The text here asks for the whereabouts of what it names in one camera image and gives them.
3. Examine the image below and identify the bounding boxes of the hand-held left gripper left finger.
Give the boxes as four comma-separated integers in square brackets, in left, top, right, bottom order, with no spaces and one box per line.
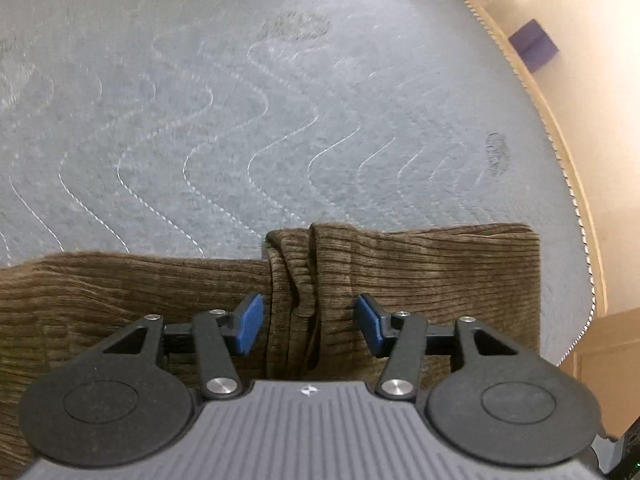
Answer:
[100,292,265,401]

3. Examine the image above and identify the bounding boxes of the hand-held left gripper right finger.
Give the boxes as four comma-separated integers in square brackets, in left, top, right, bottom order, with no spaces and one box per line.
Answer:
[352,293,521,403]

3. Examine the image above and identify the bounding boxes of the brown corduroy pants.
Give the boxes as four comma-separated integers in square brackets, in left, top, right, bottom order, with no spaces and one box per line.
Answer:
[0,222,544,477]

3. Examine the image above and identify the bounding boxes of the cardboard box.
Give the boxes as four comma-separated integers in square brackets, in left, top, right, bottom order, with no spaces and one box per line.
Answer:
[560,307,640,441]

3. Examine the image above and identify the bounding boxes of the grey quilted mattress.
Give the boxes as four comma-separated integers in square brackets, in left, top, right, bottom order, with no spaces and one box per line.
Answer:
[0,0,599,367]

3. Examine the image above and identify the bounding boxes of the purple box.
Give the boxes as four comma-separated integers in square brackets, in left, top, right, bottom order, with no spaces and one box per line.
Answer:
[507,19,560,72]

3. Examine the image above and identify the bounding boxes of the wooden bed frame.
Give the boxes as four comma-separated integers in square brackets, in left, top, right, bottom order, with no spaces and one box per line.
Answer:
[415,0,609,361]

